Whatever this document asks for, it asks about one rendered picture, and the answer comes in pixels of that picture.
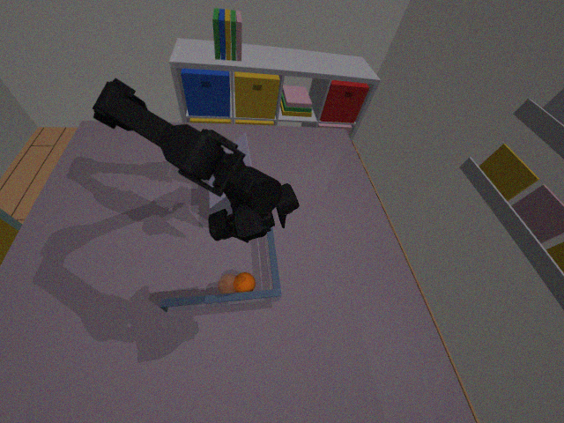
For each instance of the low clear glass wall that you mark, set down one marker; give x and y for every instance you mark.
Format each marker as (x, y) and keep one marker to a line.
(231, 303)

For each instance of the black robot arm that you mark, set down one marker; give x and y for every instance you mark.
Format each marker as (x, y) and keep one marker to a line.
(198, 155)

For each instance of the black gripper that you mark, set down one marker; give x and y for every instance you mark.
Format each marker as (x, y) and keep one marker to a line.
(222, 226)

